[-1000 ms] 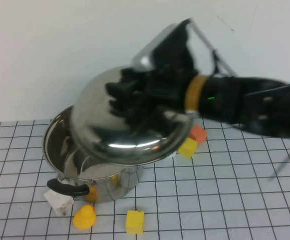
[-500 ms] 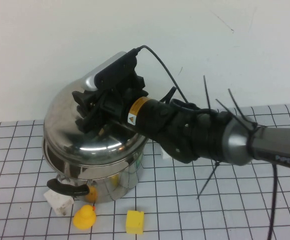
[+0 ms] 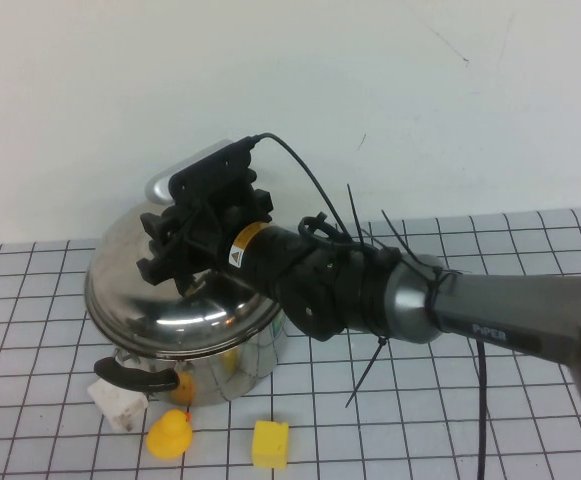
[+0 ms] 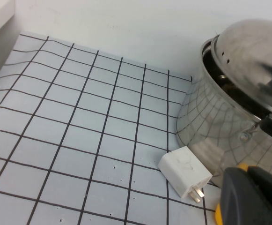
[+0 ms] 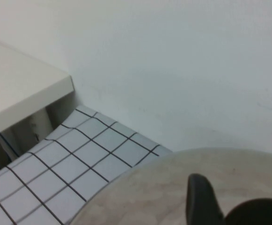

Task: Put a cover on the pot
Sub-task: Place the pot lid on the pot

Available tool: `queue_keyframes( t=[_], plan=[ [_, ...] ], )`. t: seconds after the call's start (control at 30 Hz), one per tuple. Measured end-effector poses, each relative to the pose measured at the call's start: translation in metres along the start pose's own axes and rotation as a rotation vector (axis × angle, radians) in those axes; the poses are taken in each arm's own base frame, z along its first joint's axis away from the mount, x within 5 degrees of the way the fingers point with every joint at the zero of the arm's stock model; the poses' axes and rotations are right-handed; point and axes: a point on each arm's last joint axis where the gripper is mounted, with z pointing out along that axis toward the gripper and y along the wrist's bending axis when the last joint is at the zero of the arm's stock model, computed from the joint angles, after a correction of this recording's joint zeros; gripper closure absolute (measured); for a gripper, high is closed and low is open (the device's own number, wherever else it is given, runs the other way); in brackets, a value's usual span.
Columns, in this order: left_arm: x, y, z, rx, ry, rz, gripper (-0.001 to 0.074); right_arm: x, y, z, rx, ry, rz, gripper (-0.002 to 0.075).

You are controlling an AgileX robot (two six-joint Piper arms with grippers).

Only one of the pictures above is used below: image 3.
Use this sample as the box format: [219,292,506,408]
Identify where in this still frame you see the yellow rubber duck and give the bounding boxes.
[145,408,194,460]

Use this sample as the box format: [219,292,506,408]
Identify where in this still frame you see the stainless steel pot black handles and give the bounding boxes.
[93,312,287,407]

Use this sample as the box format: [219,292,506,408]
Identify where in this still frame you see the silver wrist camera black mount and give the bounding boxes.
[144,135,264,207]

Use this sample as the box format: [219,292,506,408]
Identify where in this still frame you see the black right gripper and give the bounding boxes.
[136,185,297,297]

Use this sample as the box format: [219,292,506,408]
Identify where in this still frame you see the thin black camera cable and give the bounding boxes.
[249,132,354,241]

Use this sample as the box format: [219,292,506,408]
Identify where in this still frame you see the black zip tie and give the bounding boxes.
[346,182,369,244]
[380,208,472,279]
[345,336,390,409]

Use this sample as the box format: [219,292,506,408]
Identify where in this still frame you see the yellow notched foam block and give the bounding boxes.
[251,419,290,470]

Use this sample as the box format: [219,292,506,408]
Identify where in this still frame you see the steel lid black knob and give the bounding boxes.
[83,201,284,359]

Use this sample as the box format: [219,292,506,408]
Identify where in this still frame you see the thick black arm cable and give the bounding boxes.
[475,337,491,480]

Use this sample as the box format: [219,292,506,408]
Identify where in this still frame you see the white crumpled block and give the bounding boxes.
[87,378,150,432]

